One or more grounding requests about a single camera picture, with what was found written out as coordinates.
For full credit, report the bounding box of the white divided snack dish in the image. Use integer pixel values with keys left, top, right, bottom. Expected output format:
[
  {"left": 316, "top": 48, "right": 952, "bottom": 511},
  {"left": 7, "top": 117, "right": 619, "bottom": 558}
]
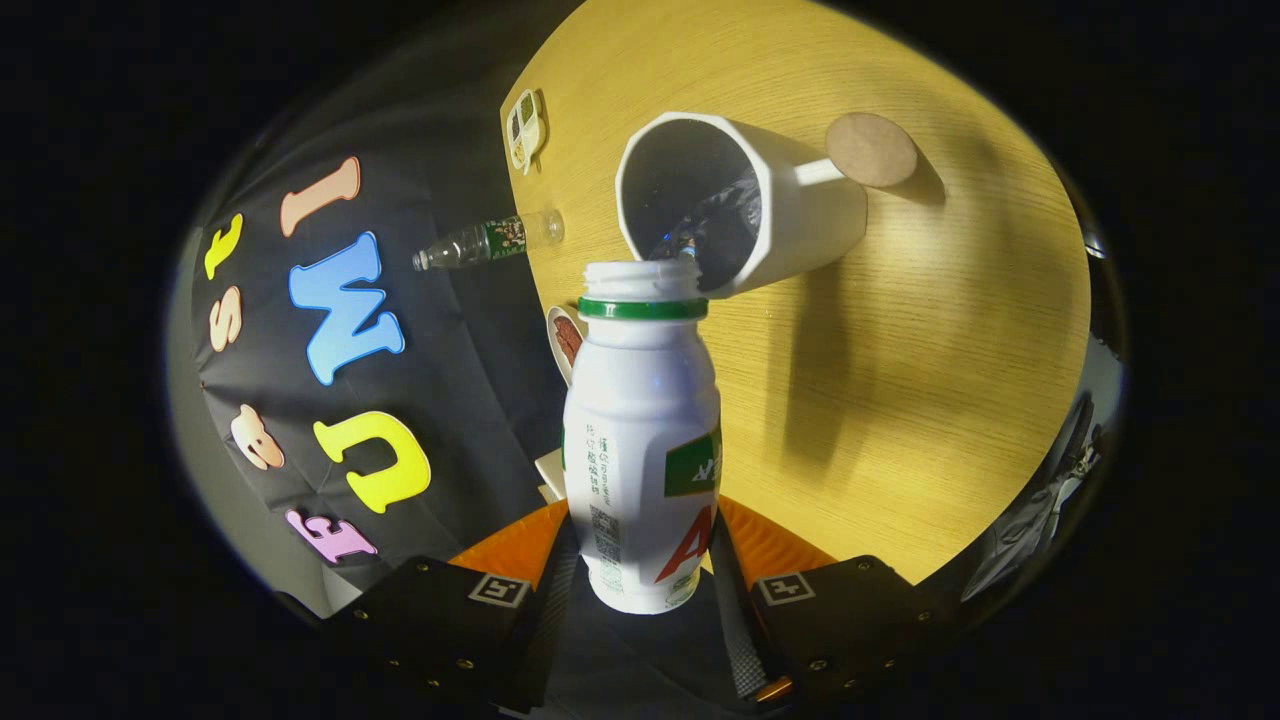
[{"left": 505, "top": 88, "right": 549, "bottom": 176}]

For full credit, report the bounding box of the cream toaster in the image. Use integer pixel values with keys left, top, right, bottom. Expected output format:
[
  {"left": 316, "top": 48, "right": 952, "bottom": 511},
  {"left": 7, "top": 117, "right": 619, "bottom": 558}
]
[{"left": 535, "top": 448, "right": 569, "bottom": 504}]

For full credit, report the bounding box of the clear plastic water bottle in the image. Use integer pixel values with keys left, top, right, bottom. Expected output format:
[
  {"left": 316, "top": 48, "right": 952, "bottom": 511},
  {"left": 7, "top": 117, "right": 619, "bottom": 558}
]
[{"left": 412, "top": 210, "right": 566, "bottom": 273}]

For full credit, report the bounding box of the white cup wooden handle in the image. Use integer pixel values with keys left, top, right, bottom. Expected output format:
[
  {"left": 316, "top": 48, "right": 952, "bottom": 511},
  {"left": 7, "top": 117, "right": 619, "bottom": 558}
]
[{"left": 614, "top": 110, "right": 919, "bottom": 301}]

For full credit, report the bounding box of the white juice bottle green collar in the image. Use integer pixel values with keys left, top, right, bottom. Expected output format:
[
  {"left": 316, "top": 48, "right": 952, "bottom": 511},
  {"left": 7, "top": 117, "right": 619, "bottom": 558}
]
[{"left": 562, "top": 260, "right": 723, "bottom": 615}]

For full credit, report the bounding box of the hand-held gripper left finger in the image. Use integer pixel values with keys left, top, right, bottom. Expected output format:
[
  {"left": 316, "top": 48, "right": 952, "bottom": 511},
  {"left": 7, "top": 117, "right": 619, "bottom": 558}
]
[{"left": 320, "top": 498, "right": 581, "bottom": 713}]

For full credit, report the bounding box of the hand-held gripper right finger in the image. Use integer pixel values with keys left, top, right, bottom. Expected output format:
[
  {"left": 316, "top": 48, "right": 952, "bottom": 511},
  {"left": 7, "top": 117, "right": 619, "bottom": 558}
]
[{"left": 708, "top": 495, "right": 961, "bottom": 706}]

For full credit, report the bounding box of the wooden table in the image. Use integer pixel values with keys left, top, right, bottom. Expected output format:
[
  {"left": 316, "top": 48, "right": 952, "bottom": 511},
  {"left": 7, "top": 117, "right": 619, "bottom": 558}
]
[{"left": 498, "top": 0, "right": 1093, "bottom": 586}]

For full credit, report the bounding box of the white round plate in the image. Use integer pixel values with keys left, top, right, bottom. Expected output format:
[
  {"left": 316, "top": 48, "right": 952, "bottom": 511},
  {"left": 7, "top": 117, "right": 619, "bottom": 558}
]
[{"left": 546, "top": 305, "right": 586, "bottom": 386}]

